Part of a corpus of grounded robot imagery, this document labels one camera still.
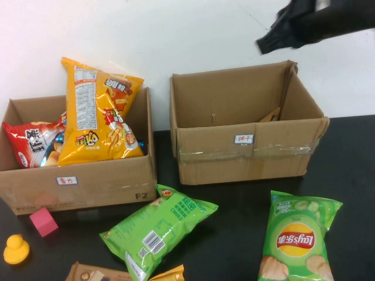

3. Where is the green Lay's chips bag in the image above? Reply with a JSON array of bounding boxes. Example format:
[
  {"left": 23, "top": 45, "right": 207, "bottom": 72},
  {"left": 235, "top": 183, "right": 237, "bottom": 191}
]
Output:
[{"left": 257, "top": 190, "right": 343, "bottom": 281}]

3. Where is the yellow rubber duck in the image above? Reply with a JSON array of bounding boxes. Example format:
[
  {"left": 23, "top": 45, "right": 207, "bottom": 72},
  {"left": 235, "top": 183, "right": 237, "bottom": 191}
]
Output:
[{"left": 3, "top": 234, "right": 30, "bottom": 265}]

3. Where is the yellow fries snack bag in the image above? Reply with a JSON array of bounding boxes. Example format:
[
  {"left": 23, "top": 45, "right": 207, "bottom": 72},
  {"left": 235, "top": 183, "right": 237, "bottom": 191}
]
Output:
[{"left": 57, "top": 57, "right": 145, "bottom": 167}]

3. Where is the blue polka dot chips bag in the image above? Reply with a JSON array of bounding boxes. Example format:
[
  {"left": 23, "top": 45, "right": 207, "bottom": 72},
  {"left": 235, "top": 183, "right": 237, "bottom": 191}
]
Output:
[{"left": 39, "top": 130, "right": 65, "bottom": 167}]

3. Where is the pink cube block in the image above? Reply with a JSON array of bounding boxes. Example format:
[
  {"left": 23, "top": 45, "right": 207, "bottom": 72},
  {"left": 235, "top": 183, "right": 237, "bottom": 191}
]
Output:
[{"left": 29, "top": 207, "right": 59, "bottom": 238}]

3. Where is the tall cardboard box with tape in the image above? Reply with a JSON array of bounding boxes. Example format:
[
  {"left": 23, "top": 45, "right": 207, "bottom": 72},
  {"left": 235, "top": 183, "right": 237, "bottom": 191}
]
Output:
[{"left": 169, "top": 60, "right": 330, "bottom": 186}]

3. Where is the low cardboard box F2 print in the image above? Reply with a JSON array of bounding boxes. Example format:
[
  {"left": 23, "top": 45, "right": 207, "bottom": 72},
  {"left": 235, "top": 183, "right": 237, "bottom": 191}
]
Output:
[{"left": 0, "top": 87, "right": 158, "bottom": 216}]

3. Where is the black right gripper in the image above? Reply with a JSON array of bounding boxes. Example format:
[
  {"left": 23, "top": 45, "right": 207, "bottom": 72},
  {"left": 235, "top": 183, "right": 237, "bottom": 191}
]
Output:
[{"left": 256, "top": 0, "right": 323, "bottom": 55}]

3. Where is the red shrimp stick snack bag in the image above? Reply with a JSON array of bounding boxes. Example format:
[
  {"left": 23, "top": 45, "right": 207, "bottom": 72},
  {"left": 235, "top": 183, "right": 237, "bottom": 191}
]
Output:
[{"left": 1, "top": 121, "right": 67, "bottom": 169}]

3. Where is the brown packet with dark print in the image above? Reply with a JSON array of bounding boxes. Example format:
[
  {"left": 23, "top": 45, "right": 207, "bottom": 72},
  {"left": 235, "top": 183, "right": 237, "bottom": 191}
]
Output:
[{"left": 259, "top": 107, "right": 281, "bottom": 122}]

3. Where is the brown biscuit packet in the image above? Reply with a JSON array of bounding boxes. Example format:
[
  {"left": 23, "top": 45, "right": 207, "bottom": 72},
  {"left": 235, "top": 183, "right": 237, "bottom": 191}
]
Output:
[{"left": 64, "top": 261, "right": 132, "bottom": 281}]

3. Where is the small yellow snack packet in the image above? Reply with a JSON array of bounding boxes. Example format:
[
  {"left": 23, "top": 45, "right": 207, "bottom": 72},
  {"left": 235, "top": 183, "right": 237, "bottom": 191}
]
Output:
[{"left": 149, "top": 264, "right": 185, "bottom": 281}]

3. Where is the white label red handwriting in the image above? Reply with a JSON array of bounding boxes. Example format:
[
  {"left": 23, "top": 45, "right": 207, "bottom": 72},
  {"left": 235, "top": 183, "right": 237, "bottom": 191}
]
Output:
[
  {"left": 233, "top": 133, "right": 254, "bottom": 145},
  {"left": 56, "top": 176, "right": 79, "bottom": 186}
]

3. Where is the green chips bag barcode side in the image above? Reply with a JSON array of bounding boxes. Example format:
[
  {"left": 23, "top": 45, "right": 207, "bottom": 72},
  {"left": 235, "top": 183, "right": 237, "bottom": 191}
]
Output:
[{"left": 98, "top": 183, "right": 220, "bottom": 281}]

